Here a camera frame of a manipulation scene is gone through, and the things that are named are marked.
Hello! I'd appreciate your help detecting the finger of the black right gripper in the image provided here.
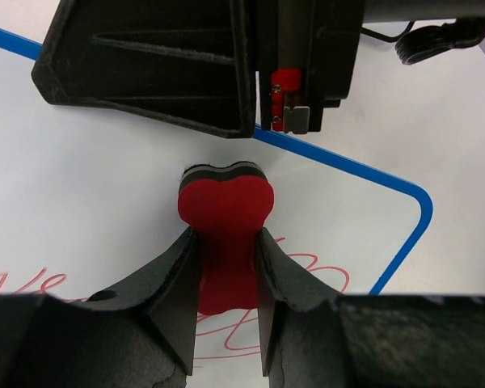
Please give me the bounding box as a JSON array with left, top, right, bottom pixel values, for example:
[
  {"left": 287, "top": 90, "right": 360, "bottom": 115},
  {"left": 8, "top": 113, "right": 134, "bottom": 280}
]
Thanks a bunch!
[{"left": 32, "top": 1, "right": 255, "bottom": 138}]

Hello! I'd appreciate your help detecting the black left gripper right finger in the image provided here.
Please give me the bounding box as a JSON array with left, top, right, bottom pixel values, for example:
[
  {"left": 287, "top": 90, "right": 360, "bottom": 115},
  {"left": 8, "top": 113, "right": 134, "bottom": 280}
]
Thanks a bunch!
[{"left": 255, "top": 230, "right": 485, "bottom": 387}]

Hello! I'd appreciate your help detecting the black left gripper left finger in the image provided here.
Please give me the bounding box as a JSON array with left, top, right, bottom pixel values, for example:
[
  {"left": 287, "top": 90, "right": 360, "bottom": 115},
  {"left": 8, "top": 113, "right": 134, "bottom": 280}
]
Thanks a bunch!
[{"left": 0, "top": 230, "right": 200, "bottom": 387}]

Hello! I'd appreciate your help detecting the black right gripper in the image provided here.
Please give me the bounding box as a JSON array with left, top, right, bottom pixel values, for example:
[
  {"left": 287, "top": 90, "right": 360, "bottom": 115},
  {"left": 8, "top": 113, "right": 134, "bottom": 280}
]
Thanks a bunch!
[{"left": 255, "top": 1, "right": 365, "bottom": 133}]

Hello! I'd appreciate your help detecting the red heart-shaped eraser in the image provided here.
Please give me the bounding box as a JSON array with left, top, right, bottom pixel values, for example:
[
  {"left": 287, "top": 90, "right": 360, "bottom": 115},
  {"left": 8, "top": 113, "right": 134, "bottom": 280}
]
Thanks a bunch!
[{"left": 177, "top": 161, "right": 275, "bottom": 315}]

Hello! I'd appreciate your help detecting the blue-framed whiteboard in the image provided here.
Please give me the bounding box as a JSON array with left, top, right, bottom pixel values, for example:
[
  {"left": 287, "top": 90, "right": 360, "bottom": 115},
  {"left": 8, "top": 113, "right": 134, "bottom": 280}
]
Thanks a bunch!
[{"left": 0, "top": 22, "right": 434, "bottom": 388}]

